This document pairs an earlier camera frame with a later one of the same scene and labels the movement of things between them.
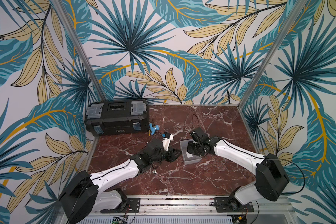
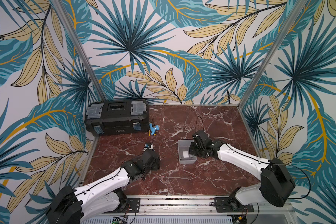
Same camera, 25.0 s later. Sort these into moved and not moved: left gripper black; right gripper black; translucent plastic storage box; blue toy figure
Moved: left gripper black
Not moved: right gripper black; translucent plastic storage box; blue toy figure
